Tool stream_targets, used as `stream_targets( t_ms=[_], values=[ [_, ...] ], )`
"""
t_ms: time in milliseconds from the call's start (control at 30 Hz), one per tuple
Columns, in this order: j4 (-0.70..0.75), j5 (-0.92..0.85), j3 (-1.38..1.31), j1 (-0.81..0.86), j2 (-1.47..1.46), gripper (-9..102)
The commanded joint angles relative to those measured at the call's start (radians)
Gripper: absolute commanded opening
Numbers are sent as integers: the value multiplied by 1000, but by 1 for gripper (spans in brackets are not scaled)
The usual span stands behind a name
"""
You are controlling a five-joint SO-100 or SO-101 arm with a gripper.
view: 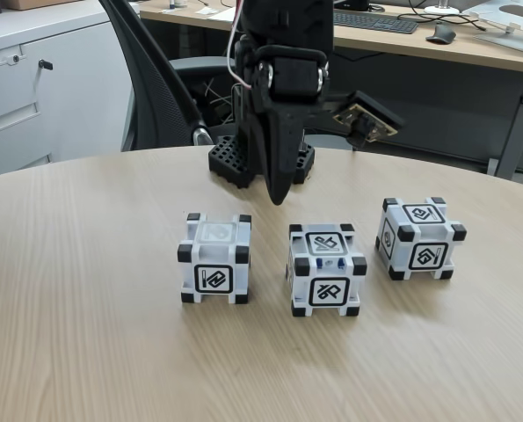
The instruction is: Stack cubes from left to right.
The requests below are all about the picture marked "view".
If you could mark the white cube crossed symbol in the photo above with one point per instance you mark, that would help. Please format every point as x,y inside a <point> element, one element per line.
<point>329,292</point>

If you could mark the white cube house symbol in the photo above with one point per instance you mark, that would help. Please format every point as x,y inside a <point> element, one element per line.
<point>426,257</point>

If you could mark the black monitor stand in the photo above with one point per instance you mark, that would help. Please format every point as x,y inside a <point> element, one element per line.
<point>351,4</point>

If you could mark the dark computer keyboard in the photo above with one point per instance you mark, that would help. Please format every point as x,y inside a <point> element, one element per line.
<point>375,22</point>

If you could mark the white paper sheets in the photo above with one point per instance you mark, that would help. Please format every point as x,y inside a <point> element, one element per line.
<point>219,15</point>

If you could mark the black mesh office chair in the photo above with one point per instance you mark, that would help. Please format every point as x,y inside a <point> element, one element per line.
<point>155,88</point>

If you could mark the white cube zigzag symbol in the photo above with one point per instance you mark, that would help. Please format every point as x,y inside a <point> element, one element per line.
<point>212,281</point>

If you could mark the dark computer mouse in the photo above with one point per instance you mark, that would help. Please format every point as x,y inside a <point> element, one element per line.
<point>441,34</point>

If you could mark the white round lamp base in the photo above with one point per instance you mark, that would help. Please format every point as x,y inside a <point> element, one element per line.
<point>441,9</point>

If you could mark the white drawer cabinet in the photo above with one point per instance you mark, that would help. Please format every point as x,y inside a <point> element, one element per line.
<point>67,110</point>

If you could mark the grey laptop stand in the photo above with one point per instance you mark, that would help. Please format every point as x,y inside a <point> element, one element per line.
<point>516,17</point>

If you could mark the black cabinet key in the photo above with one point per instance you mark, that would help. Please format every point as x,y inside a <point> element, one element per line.
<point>45,65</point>

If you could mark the brown cardboard box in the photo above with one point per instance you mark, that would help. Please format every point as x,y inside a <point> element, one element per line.
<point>37,3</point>

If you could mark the gripper camera circuit board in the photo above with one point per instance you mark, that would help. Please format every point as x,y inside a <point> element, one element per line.
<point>366,118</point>

